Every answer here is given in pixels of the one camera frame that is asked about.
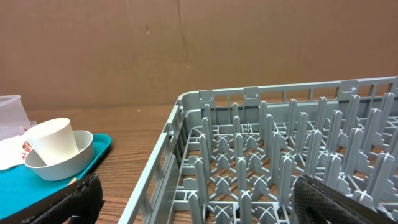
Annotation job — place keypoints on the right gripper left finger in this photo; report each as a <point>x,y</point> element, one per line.
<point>79,202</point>

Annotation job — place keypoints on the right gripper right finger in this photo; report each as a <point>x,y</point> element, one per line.
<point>314,202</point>

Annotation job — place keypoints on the white napkin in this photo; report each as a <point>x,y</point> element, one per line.
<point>11,152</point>

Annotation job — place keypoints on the grey dishwasher rack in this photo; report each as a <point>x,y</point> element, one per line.
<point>233,155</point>

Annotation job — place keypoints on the grey bowl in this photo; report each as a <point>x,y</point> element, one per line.
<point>66,168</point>

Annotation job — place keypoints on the teal serving tray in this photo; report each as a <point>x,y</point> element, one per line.
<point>21,187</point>

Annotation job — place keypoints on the white paper cup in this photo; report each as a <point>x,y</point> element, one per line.
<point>53,140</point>

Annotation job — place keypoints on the clear plastic bin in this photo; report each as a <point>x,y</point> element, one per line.
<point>14,120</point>

